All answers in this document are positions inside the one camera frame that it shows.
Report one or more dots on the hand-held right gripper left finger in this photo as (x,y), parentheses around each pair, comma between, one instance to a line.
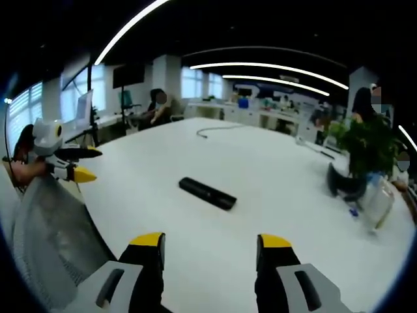
(143,261)

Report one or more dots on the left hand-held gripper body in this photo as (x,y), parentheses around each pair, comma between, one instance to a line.
(47,138)

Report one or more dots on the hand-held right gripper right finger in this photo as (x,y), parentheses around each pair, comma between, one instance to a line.
(277,261)

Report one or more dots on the black remote control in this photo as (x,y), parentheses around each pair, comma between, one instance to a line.
(207,193)

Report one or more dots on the person's left hand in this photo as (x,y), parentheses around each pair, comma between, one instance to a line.
(31,171)

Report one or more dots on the white board on stand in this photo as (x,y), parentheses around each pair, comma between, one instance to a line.
(84,109)

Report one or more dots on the green office chair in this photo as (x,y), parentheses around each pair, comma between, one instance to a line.
(127,101)

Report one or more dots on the grey mesh office chair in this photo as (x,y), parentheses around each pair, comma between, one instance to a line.
(49,241)

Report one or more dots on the black monitor screen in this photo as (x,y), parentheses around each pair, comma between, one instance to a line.
(128,76)

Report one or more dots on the black curved object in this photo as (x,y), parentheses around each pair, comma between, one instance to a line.
(343,186)

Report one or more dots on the clear plastic bottle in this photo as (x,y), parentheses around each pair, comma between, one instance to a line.
(379,202)

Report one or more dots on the black flat object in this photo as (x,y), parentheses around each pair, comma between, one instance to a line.
(322,151)

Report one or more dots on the green potted plant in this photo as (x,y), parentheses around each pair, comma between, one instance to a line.
(369,145)

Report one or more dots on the white office desk row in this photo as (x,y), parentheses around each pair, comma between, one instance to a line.
(247,112)

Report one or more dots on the blue box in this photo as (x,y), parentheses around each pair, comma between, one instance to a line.
(243,103)

